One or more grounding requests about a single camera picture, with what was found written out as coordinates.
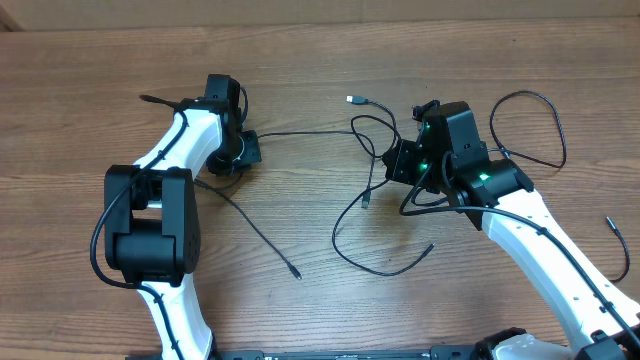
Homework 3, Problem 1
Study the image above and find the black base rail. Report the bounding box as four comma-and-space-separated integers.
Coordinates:
209, 345, 477, 360

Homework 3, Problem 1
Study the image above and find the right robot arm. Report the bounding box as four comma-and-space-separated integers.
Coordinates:
383, 100, 639, 359

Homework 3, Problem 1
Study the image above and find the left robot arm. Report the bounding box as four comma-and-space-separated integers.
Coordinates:
97, 74, 261, 359

